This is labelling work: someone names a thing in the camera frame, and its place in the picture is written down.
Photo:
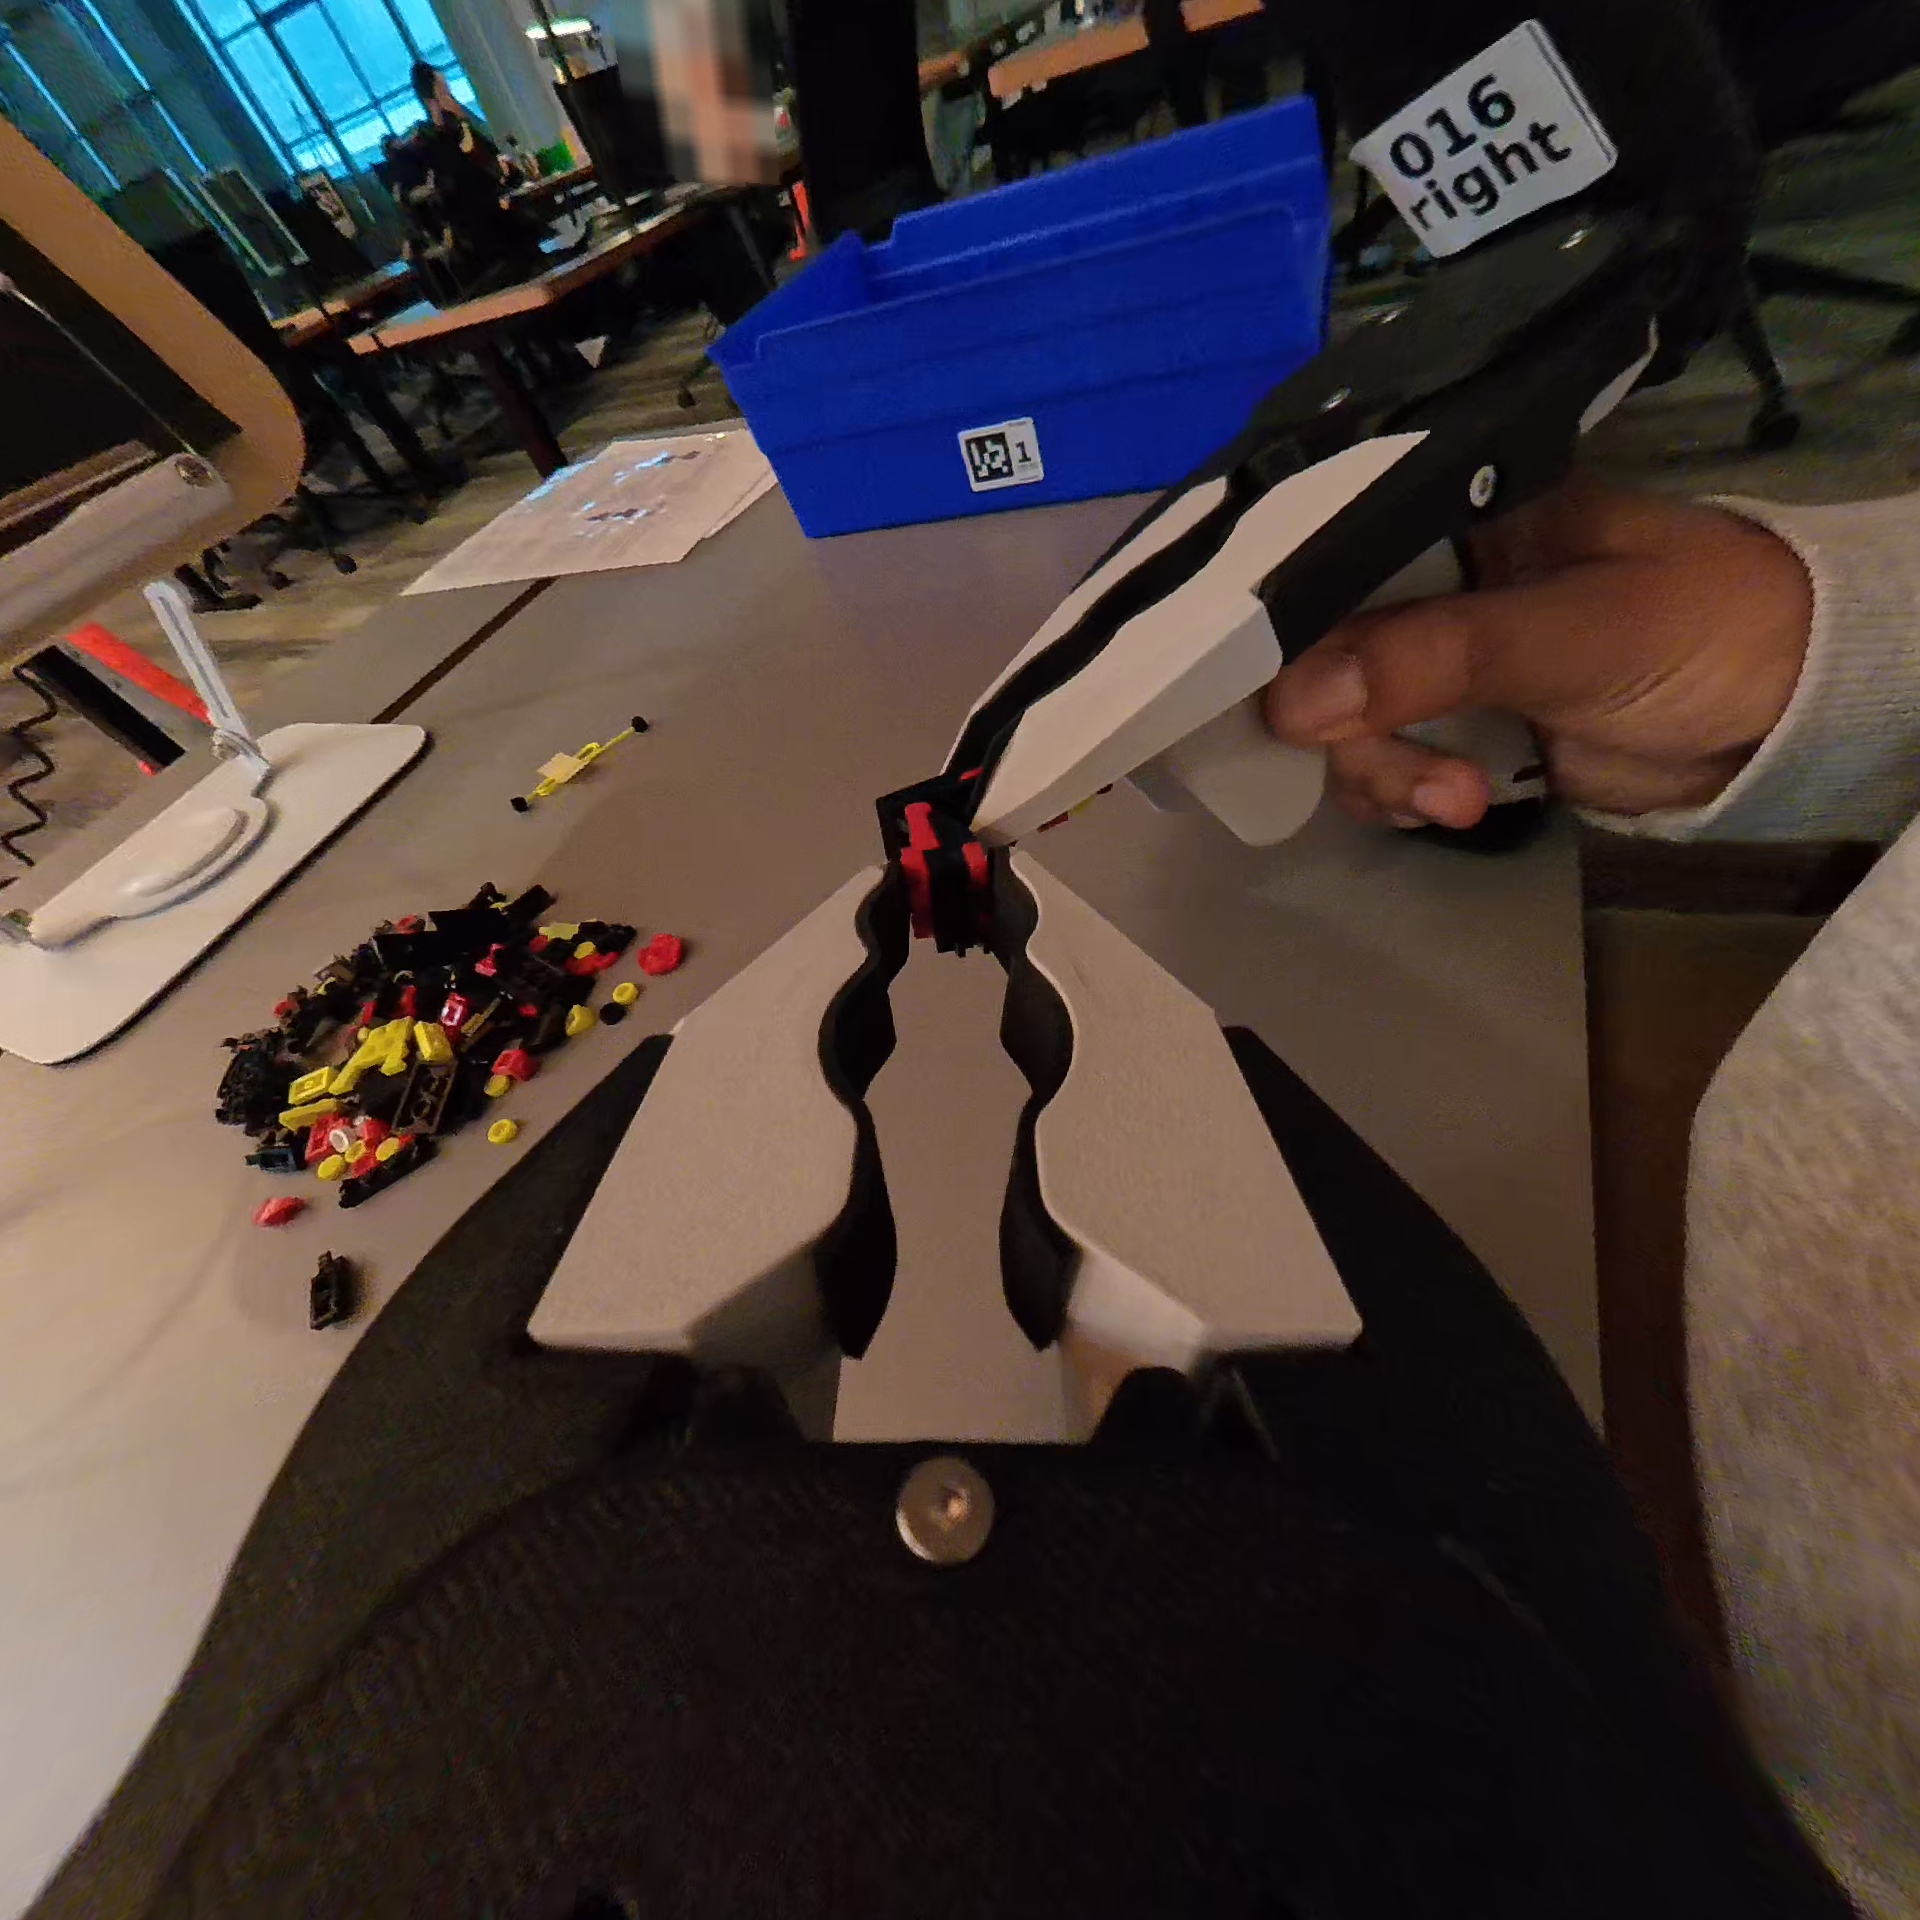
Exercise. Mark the yellow lego axle piece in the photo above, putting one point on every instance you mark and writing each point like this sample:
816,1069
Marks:
566,770

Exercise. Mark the black red yellow lego assembly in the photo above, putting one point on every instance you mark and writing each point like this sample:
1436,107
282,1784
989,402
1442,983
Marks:
937,870

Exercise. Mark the person's right forearm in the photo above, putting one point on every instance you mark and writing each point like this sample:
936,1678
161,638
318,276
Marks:
1860,676

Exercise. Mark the blue plastic bin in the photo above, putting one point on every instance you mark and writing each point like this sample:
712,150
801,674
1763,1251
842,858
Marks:
1049,347

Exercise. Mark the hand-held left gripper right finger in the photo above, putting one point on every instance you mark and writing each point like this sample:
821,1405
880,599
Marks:
1184,1172

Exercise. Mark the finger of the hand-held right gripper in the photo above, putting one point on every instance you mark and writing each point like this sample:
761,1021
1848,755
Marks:
1275,511
1155,704

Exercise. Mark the person's right hand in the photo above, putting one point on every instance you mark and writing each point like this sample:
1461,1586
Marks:
1621,646

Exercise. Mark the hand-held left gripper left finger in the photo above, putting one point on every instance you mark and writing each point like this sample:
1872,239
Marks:
705,1172

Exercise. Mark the white monitor stand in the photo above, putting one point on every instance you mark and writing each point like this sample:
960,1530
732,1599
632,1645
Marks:
180,870

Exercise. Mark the red lego slope piece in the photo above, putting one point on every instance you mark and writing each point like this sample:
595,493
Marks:
276,1211

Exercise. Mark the pile of lego pieces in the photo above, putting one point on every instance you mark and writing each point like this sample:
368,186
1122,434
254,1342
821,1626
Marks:
421,1036

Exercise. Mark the wooden office desk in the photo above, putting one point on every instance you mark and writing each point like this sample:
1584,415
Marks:
509,294

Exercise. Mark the small black lego piece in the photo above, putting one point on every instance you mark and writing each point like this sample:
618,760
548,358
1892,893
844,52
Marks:
330,1290

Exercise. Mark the paper instruction sheet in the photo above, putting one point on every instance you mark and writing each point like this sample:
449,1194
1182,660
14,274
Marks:
598,511

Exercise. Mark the red object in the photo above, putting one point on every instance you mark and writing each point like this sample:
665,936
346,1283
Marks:
129,676

